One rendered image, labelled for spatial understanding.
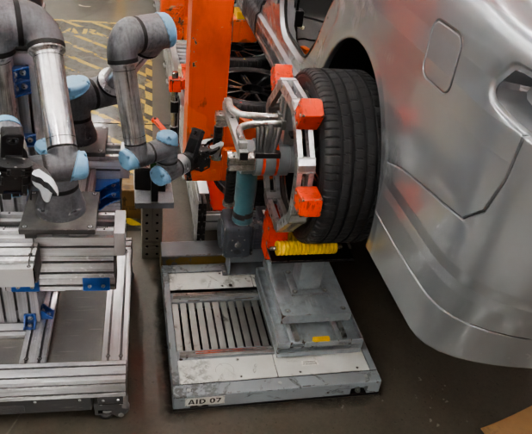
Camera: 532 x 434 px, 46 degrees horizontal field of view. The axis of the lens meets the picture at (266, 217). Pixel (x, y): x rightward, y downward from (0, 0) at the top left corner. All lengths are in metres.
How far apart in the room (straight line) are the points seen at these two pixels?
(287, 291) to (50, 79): 1.43
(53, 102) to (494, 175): 1.08
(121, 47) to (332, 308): 1.35
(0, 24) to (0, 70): 0.13
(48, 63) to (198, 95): 1.01
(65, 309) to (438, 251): 1.53
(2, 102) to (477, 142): 1.22
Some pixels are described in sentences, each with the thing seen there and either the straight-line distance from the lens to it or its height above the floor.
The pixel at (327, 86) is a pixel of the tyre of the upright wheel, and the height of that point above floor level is 1.17.
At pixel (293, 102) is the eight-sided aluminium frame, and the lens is 2.17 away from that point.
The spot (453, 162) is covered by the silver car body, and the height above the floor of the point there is 1.27.
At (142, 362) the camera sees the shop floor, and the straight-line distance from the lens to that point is 2.67.
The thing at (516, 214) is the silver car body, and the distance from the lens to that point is 1.48.
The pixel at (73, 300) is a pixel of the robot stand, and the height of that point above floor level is 0.21.
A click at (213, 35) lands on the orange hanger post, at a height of 1.18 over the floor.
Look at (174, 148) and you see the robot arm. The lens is 2.21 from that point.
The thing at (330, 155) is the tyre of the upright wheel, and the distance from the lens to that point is 2.08.
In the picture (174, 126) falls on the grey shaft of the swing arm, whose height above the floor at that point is 0.20.
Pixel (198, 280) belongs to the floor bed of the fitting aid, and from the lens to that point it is 2.94.
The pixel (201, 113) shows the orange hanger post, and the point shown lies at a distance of 2.66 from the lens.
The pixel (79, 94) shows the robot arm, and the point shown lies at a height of 1.02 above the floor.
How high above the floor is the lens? 1.94
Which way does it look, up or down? 33 degrees down
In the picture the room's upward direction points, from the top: 7 degrees clockwise
